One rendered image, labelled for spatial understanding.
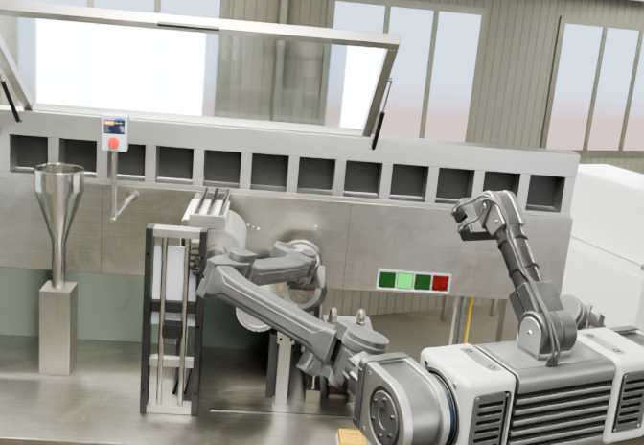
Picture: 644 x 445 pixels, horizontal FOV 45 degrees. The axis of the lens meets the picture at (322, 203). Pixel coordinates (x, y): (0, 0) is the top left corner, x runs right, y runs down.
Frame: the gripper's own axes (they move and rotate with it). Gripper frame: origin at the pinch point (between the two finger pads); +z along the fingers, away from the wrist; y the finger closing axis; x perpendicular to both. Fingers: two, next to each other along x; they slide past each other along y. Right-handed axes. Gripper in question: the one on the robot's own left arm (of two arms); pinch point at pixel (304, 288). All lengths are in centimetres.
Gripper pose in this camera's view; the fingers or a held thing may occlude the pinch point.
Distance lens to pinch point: 221.3
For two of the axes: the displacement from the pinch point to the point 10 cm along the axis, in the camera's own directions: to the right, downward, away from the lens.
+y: 10.0, 0.9, 0.4
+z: -0.8, 4.7, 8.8
